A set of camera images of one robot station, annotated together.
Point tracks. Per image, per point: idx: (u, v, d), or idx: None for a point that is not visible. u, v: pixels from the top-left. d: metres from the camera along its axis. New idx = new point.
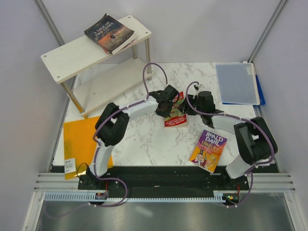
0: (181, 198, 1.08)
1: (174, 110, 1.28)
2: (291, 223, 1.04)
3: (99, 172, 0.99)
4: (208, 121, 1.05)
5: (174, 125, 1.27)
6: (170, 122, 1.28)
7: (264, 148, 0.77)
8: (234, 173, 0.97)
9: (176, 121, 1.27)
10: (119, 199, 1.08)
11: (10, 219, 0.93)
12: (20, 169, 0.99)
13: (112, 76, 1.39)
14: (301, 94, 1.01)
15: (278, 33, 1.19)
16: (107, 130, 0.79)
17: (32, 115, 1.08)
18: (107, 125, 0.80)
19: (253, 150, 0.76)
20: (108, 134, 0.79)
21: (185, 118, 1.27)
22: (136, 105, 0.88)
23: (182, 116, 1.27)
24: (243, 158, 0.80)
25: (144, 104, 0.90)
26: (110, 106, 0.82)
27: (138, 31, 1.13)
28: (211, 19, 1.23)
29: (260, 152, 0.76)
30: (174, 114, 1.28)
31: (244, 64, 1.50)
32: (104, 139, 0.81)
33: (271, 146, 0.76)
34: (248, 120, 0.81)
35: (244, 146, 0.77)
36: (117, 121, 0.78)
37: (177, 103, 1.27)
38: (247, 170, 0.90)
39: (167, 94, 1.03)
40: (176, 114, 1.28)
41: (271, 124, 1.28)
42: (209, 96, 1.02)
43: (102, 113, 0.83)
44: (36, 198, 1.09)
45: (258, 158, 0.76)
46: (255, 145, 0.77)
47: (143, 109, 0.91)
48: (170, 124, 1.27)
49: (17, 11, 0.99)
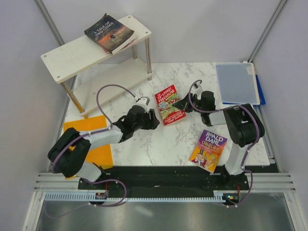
0: (181, 198, 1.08)
1: (170, 107, 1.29)
2: (291, 223, 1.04)
3: (92, 177, 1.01)
4: (206, 121, 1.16)
5: (173, 121, 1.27)
6: (169, 120, 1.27)
7: (252, 130, 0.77)
8: (232, 169, 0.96)
9: (175, 117, 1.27)
10: (119, 199, 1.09)
11: (10, 219, 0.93)
12: (20, 168, 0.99)
13: (112, 76, 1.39)
14: (301, 94, 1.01)
15: (278, 32, 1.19)
16: (63, 160, 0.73)
17: (32, 115, 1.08)
18: (64, 154, 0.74)
19: (241, 131, 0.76)
20: (64, 164, 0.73)
21: (184, 112, 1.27)
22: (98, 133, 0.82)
23: (179, 111, 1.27)
24: (235, 140, 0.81)
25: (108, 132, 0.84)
26: (69, 132, 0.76)
27: (138, 31, 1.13)
28: (211, 19, 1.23)
29: (248, 133, 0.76)
30: (171, 110, 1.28)
31: (244, 64, 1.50)
32: (60, 169, 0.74)
33: (257, 127, 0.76)
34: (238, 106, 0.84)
35: (233, 127, 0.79)
36: (76, 149, 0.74)
37: (170, 98, 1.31)
38: (242, 160, 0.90)
39: (131, 119, 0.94)
40: (173, 110, 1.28)
41: (271, 124, 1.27)
42: (211, 97, 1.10)
43: (58, 141, 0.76)
44: (36, 197, 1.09)
45: (246, 138, 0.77)
46: (243, 126, 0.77)
47: (106, 137, 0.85)
48: (169, 121, 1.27)
49: (18, 11, 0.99)
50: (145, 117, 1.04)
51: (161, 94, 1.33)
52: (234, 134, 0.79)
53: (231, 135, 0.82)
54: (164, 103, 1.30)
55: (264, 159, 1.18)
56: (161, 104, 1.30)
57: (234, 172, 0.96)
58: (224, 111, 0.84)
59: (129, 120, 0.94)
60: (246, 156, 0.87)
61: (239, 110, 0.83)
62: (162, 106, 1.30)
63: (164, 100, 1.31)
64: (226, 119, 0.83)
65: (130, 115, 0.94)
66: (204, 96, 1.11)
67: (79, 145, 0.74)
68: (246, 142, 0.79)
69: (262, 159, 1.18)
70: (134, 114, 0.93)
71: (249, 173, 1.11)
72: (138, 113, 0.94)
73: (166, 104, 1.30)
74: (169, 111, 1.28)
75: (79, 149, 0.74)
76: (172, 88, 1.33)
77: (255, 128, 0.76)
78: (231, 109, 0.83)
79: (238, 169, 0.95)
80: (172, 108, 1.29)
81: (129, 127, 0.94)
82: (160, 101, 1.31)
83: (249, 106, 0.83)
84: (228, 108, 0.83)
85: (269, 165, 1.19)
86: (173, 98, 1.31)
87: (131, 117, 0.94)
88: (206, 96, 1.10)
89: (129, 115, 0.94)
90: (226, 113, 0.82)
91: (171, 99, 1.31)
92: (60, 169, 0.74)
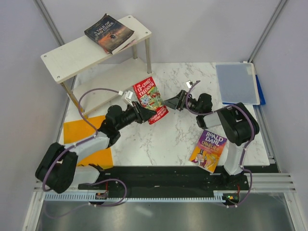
0: (181, 198, 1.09)
1: (154, 101, 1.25)
2: (290, 223, 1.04)
3: (91, 179, 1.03)
4: (201, 124, 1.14)
5: (160, 117, 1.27)
6: (155, 117, 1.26)
7: (248, 128, 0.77)
8: (232, 168, 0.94)
9: (160, 113, 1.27)
10: (119, 199, 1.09)
11: (10, 219, 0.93)
12: (19, 168, 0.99)
13: (112, 76, 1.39)
14: (301, 95, 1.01)
15: (278, 33, 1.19)
16: (54, 174, 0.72)
17: (32, 116, 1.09)
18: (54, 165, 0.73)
19: (237, 130, 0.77)
20: (55, 179, 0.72)
21: (166, 108, 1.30)
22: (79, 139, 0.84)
23: (163, 107, 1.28)
24: (231, 139, 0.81)
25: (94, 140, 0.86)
26: (54, 147, 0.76)
27: (138, 31, 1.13)
28: (211, 19, 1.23)
29: (243, 131, 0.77)
30: (155, 106, 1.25)
31: (244, 64, 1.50)
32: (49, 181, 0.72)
33: (251, 124, 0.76)
34: (231, 105, 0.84)
35: (228, 127, 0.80)
36: (65, 163, 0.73)
37: (152, 92, 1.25)
38: (240, 158, 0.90)
39: (112, 123, 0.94)
40: (158, 106, 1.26)
41: (271, 124, 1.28)
42: (208, 103, 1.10)
43: (45, 157, 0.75)
44: (36, 197, 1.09)
45: (241, 136, 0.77)
46: (237, 125, 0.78)
47: (93, 146, 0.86)
48: (156, 119, 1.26)
49: (18, 11, 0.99)
50: (130, 112, 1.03)
51: (141, 85, 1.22)
52: (230, 134, 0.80)
53: (227, 136, 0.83)
54: (147, 97, 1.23)
55: (265, 159, 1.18)
56: (144, 98, 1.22)
57: (234, 172, 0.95)
58: (218, 112, 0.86)
59: (111, 125, 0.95)
60: (243, 154, 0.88)
61: (233, 110, 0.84)
62: (145, 100, 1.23)
63: (147, 93, 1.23)
64: (221, 119, 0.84)
65: (109, 120, 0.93)
66: (202, 101, 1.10)
67: (69, 155, 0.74)
68: (242, 140, 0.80)
69: (262, 159, 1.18)
70: (111, 118, 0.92)
71: (249, 173, 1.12)
72: (117, 116, 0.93)
73: (149, 98, 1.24)
74: (154, 107, 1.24)
75: (68, 159, 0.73)
76: (150, 81, 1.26)
77: (250, 125, 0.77)
78: (225, 109, 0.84)
79: (237, 168, 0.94)
80: (155, 103, 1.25)
81: (114, 130, 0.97)
82: (141, 94, 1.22)
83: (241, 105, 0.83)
84: (222, 108, 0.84)
85: (269, 165, 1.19)
86: (154, 91, 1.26)
87: (110, 122, 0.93)
88: (204, 102, 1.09)
89: (107, 118, 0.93)
90: (221, 113, 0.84)
91: (152, 93, 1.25)
92: (51, 184, 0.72)
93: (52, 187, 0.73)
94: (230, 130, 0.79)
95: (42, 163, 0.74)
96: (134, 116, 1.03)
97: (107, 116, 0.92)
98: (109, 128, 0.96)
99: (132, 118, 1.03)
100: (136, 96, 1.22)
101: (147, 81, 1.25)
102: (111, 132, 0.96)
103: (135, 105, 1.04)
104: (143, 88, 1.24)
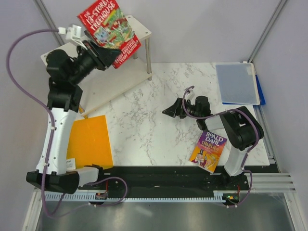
0: (181, 198, 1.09)
1: (114, 35, 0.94)
2: (291, 223, 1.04)
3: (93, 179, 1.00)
4: (202, 127, 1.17)
5: (127, 56, 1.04)
6: (121, 57, 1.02)
7: (251, 133, 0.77)
8: (232, 170, 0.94)
9: (127, 51, 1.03)
10: (119, 199, 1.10)
11: (10, 219, 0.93)
12: (19, 168, 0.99)
13: (111, 76, 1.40)
14: (302, 95, 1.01)
15: (278, 33, 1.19)
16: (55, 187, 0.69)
17: (31, 116, 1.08)
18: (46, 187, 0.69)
19: (241, 135, 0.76)
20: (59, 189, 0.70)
21: (137, 41, 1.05)
22: (45, 145, 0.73)
23: (130, 41, 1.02)
24: (234, 144, 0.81)
25: (57, 133, 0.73)
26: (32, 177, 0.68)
27: (138, 31, 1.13)
28: (211, 19, 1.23)
29: (247, 136, 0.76)
30: (117, 41, 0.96)
31: (244, 64, 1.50)
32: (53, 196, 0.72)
33: (256, 129, 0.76)
34: (234, 109, 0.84)
35: (231, 131, 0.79)
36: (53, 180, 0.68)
37: (111, 22, 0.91)
38: (242, 160, 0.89)
39: (61, 77, 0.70)
40: (123, 41, 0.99)
41: (271, 124, 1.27)
42: (205, 103, 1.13)
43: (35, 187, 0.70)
44: (36, 198, 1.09)
45: (246, 142, 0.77)
46: (242, 130, 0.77)
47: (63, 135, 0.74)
48: (122, 60, 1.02)
49: (18, 11, 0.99)
50: (83, 58, 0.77)
51: (91, 13, 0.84)
52: (233, 138, 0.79)
53: (230, 140, 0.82)
54: (104, 31, 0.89)
55: (264, 159, 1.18)
56: (100, 33, 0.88)
57: (234, 173, 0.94)
58: (221, 116, 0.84)
59: (62, 83, 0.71)
60: (245, 158, 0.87)
61: (236, 114, 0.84)
62: (103, 35, 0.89)
63: (102, 24, 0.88)
64: (224, 124, 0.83)
65: (55, 75, 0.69)
66: (199, 102, 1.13)
67: (52, 178, 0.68)
68: (246, 145, 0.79)
69: (262, 159, 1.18)
70: (57, 70, 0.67)
71: (249, 173, 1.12)
72: (63, 66, 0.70)
73: (108, 33, 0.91)
74: (117, 44, 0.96)
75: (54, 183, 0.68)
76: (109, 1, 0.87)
77: (253, 130, 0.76)
78: (228, 113, 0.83)
79: (237, 169, 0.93)
80: (117, 38, 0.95)
81: (70, 87, 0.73)
82: (94, 28, 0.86)
83: (244, 109, 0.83)
84: (224, 112, 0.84)
85: (269, 165, 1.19)
86: (114, 20, 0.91)
87: (58, 79, 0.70)
88: (200, 103, 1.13)
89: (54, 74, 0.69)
90: (224, 118, 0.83)
91: (111, 22, 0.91)
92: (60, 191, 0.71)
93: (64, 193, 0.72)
94: (234, 135, 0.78)
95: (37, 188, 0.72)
96: (93, 62, 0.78)
97: (49, 73, 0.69)
98: (63, 87, 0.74)
99: (90, 65, 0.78)
100: (87, 30, 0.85)
101: (102, 3, 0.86)
102: (67, 90, 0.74)
103: (89, 47, 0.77)
104: (96, 16, 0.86)
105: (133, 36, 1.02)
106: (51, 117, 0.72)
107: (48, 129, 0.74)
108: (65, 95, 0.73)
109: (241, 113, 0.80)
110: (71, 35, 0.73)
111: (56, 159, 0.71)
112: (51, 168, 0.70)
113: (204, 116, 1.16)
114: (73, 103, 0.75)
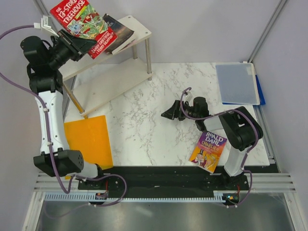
0: (181, 198, 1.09)
1: (89, 27, 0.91)
2: (291, 224, 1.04)
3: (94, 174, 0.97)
4: (201, 127, 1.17)
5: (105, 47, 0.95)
6: (97, 48, 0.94)
7: (251, 133, 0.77)
8: (232, 170, 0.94)
9: (104, 42, 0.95)
10: (115, 199, 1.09)
11: (10, 219, 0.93)
12: (19, 168, 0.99)
13: (111, 76, 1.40)
14: (301, 95, 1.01)
15: (278, 33, 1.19)
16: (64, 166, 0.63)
17: (31, 117, 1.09)
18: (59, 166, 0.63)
19: (240, 135, 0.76)
20: (70, 168, 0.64)
21: (112, 33, 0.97)
22: (43, 129, 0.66)
23: (106, 32, 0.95)
24: (233, 145, 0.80)
25: (50, 113, 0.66)
26: (38, 160, 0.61)
27: (138, 31, 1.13)
28: (211, 19, 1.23)
29: (247, 136, 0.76)
30: (92, 32, 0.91)
31: (244, 64, 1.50)
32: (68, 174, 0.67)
33: (255, 129, 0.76)
34: (232, 110, 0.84)
35: (230, 132, 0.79)
36: (62, 158, 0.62)
37: (83, 16, 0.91)
38: (242, 161, 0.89)
39: (39, 62, 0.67)
40: (98, 32, 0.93)
41: (271, 124, 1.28)
42: (203, 104, 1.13)
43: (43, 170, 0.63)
44: (36, 198, 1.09)
45: (245, 142, 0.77)
46: (241, 130, 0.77)
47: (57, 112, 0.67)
48: (98, 50, 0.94)
49: (18, 11, 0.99)
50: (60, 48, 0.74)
51: (62, 8, 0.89)
52: (232, 139, 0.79)
53: (230, 141, 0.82)
54: (77, 24, 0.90)
55: (264, 159, 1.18)
56: (73, 26, 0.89)
57: (234, 173, 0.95)
58: (220, 117, 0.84)
59: (42, 66, 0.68)
60: (245, 158, 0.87)
61: (235, 114, 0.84)
62: (76, 28, 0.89)
63: (74, 19, 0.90)
64: (223, 124, 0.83)
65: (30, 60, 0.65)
66: (197, 103, 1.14)
67: (61, 155, 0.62)
68: (246, 146, 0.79)
69: (262, 159, 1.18)
70: (31, 54, 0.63)
71: (249, 173, 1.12)
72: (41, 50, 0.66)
73: (81, 26, 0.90)
74: (91, 34, 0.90)
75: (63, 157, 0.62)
76: None
77: (253, 130, 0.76)
78: (227, 114, 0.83)
79: (237, 169, 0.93)
80: (92, 30, 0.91)
81: (51, 70, 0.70)
82: (66, 21, 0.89)
83: (242, 109, 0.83)
84: (224, 113, 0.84)
85: (269, 165, 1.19)
86: (86, 14, 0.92)
87: (38, 62, 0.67)
88: (198, 103, 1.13)
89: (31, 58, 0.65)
90: (223, 118, 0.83)
91: (84, 16, 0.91)
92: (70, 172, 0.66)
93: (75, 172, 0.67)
94: (233, 135, 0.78)
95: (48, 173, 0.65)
96: (69, 50, 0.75)
97: (27, 57, 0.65)
98: (41, 72, 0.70)
99: (67, 54, 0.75)
100: (60, 24, 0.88)
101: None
102: (48, 74, 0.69)
103: (62, 35, 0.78)
104: (67, 12, 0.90)
105: (109, 29, 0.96)
106: (41, 100, 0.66)
107: (40, 115, 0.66)
108: (46, 78, 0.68)
109: (240, 113, 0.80)
110: (43, 24, 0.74)
111: (58, 136, 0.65)
112: (57, 145, 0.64)
113: (203, 116, 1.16)
114: (57, 86, 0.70)
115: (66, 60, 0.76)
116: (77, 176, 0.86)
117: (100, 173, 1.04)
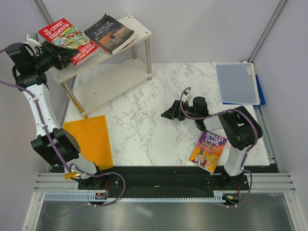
0: (181, 198, 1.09)
1: (72, 41, 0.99)
2: (291, 224, 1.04)
3: (93, 170, 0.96)
4: (201, 127, 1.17)
5: (85, 55, 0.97)
6: (79, 56, 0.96)
7: (250, 132, 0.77)
8: (232, 170, 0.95)
9: (86, 51, 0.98)
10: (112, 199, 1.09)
11: (10, 219, 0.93)
12: (19, 168, 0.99)
13: (112, 75, 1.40)
14: (301, 95, 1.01)
15: (278, 33, 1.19)
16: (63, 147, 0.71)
17: (31, 119, 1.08)
18: (58, 148, 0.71)
19: (239, 134, 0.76)
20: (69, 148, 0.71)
21: (94, 44, 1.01)
22: (35, 116, 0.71)
23: (88, 44, 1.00)
24: (233, 144, 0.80)
25: (40, 100, 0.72)
26: (36, 142, 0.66)
27: (138, 31, 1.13)
28: (211, 19, 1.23)
29: (246, 135, 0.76)
30: (74, 44, 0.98)
31: (244, 64, 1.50)
32: (68, 158, 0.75)
33: (255, 129, 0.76)
34: (232, 109, 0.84)
35: (230, 132, 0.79)
36: (59, 137, 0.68)
37: (67, 33, 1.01)
38: (242, 160, 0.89)
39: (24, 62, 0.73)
40: (80, 44, 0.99)
41: (271, 124, 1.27)
42: (202, 103, 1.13)
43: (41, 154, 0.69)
44: (36, 198, 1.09)
45: (245, 141, 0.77)
46: (241, 129, 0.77)
47: (46, 99, 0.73)
48: (80, 57, 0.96)
49: (18, 11, 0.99)
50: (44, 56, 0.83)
51: (49, 30, 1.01)
52: (232, 138, 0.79)
53: (229, 141, 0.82)
54: (61, 39, 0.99)
55: (264, 159, 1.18)
56: (57, 40, 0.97)
57: (234, 173, 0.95)
58: (219, 116, 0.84)
59: (26, 66, 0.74)
60: (245, 158, 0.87)
61: (235, 114, 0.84)
62: (60, 42, 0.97)
63: (59, 35, 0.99)
64: (223, 124, 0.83)
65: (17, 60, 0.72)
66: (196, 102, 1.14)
67: (57, 133, 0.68)
68: (245, 145, 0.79)
69: (262, 159, 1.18)
70: (17, 53, 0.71)
71: (249, 173, 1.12)
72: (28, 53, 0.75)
73: (65, 40, 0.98)
74: (73, 46, 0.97)
75: (60, 136, 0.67)
76: (63, 22, 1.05)
77: (252, 130, 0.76)
78: (226, 113, 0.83)
79: (237, 169, 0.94)
80: (74, 43, 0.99)
81: (34, 70, 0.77)
82: (51, 37, 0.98)
83: (242, 109, 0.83)
84: (223, 112, 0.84)
85: (269, 165, 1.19)
86: (70, 32, 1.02)
87: (22, 62, 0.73)
88: (198, 103, 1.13)
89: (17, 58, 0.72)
90: (222, 118, 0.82)
91: (68, 34, 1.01)
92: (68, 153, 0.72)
93: (72, 153, 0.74)
94: (233, 135, 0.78)
95: (45, 158, 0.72)
96: (52, 58, 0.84)
97: (12, 58, 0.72)
98: (26, 72, 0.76)
99: (50, 61, 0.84)
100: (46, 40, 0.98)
101: (58, 24, 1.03)
102: (32, 73, 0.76)
103: (45, 45, 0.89)
104: (54, 32, 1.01)
105: (91, 41, 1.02)
106: (29, 92, 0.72)
107: (30, 105, 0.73)
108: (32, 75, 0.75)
109: (240, 112, 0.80)
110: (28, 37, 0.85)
111: (51, 119, 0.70)
112: (51, 126, 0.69)
113: (203, 116, 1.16)
114: (43, 81, 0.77)
115: (49, 67, 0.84)
116: (77, 170, 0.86)
117: (99, 172, 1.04)
